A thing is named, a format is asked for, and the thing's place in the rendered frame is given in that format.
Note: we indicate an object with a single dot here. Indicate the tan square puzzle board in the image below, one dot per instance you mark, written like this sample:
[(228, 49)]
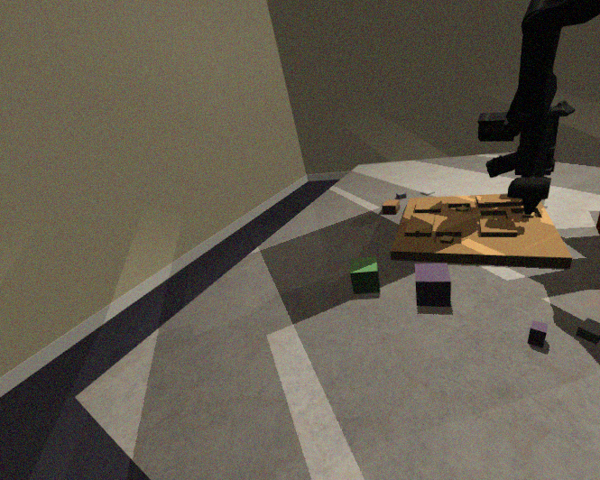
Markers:
[(507, 239)]

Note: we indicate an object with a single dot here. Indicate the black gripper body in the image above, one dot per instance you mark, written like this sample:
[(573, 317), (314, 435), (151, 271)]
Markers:
[(536, 162)]

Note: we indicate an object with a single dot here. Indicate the green cube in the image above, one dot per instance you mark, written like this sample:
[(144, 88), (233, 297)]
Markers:
[(365, 275)]

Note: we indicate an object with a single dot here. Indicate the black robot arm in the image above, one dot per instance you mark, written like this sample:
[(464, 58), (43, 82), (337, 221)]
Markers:
[(531, 115)]

